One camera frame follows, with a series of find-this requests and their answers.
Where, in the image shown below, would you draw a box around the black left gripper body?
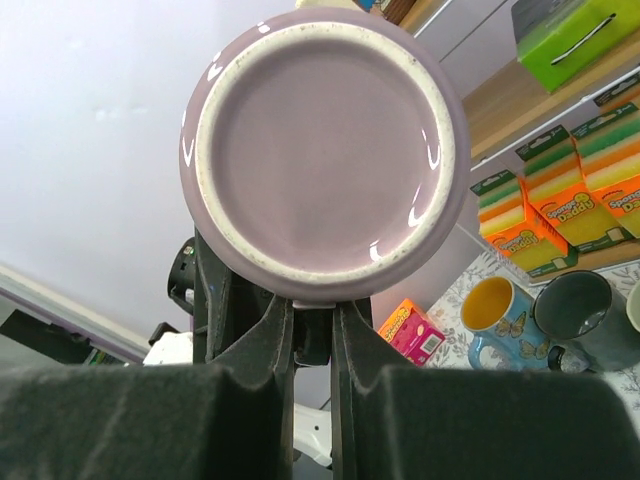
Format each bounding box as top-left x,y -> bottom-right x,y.
167,233 -> 273,364

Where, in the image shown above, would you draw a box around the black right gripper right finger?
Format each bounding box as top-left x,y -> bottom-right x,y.
331,302 -> 639,479

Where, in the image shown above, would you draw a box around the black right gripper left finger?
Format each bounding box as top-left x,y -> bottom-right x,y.
0,292 -> 296,480

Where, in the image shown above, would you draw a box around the blue butterfly mug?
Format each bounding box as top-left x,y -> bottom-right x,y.
461,276 -> 552,371

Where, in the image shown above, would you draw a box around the mauve pink mug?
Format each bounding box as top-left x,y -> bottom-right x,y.
179,6 -> 471,309

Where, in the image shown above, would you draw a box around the dark grey mug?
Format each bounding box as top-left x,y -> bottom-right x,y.
531,270 -> 639,373

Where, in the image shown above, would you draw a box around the green mug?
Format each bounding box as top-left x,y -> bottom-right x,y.
626,294 -> 640,332

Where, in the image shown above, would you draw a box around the orange pink candy box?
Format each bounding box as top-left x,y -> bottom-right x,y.
377,299 -> 445,367

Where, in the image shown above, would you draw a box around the floral table mat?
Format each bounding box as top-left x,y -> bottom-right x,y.
427,253 -> 639,414

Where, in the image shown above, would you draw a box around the colourful sponge packs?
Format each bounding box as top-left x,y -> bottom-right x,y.
471,102 -> 639,278

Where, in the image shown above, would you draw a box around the green tissue box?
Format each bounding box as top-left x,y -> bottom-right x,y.
511,0 -> 639,93

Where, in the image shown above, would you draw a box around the white wire wooden shelf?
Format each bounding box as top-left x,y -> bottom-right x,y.
399,0 -> 640,286

